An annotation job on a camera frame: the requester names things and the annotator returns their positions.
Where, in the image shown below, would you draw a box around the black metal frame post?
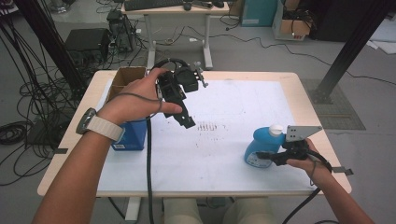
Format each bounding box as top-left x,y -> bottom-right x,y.
13,0 -> 87,94
311,0 -> 396,105

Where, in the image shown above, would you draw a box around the white paper sheets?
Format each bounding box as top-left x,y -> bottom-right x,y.
366,18 -> 396,56

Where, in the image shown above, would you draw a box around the person's left hand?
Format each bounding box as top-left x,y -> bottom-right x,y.
96,67 -> 184,127

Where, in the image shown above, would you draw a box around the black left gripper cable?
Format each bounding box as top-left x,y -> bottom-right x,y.
145,116 -> 156,224

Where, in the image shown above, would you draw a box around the person's right leg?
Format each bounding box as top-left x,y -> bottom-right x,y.
221,197 -> 276,224

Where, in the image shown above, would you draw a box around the blue bottle with white cap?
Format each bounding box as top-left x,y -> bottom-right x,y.
243,124 -> 288,170

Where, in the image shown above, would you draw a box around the grey floor mat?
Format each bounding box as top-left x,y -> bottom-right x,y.
300,78 -> 367,132

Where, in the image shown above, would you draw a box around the white background desk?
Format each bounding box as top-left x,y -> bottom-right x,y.
120,3 -> 231,71

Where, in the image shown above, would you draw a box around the person's leg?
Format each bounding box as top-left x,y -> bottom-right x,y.
163,197 -> 207,224
221,197 -> 276,224

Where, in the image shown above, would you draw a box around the long black floor cable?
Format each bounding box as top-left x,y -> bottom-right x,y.
183,25 -> 396,87

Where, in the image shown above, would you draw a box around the white table leg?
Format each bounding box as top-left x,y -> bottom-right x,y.
124,196 -> 143,222

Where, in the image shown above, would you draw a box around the teal box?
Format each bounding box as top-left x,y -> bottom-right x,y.
240,0 -> 279,28

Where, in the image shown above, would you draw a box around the bundle of black floor cables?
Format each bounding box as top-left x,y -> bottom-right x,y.
0,17 -> 77,188

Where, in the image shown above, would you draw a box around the blue cardboard box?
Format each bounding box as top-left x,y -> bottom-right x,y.
105,65 -> 149,152

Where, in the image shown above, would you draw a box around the wristwatch with cream strap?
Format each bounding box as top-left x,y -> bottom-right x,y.
75,106 -> 126,143

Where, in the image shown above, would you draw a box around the short black looped cable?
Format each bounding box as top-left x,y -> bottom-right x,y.
151,57 -> 190,72

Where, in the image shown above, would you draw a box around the grey left wrist cord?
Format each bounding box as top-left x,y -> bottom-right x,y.
113,91 -> 163,121

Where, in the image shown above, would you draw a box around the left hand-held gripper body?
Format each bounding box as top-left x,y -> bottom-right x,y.
156,61 -> 209,105

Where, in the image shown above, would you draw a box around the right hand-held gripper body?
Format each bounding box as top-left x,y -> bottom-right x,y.
270,125 -> 323,166

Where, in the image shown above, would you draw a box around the open brown cardboard box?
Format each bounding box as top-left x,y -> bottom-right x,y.
272,0 -> 313,42

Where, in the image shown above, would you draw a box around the black computer tower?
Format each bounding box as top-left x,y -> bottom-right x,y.
106,8 -> 138,54

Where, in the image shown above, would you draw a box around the black keyboard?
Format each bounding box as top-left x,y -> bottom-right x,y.
123,0 -> 185,12

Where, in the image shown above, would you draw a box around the person's right hand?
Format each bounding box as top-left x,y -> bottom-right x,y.
286,137 -> 333,188

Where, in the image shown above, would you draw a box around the black equipment case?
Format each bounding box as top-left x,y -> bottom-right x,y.
64,28 -> 111,73

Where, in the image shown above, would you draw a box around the person's left leg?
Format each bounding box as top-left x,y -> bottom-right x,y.
163,197 -> 207,224

